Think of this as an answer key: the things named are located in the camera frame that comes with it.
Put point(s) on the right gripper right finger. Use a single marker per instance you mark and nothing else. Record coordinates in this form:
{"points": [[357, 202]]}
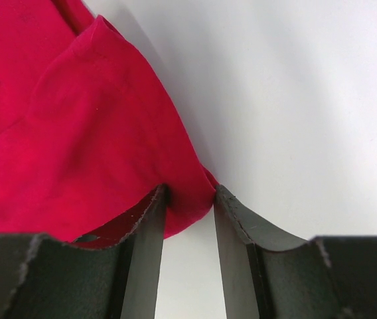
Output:
{"points": [[270, 273]]}

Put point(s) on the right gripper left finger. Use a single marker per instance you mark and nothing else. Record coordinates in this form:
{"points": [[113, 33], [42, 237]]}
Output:
{"points": [[110, 272]]}

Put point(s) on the red t shirt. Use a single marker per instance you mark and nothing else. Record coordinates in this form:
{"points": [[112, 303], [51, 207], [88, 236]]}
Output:
{"points": [[86, 127]]}

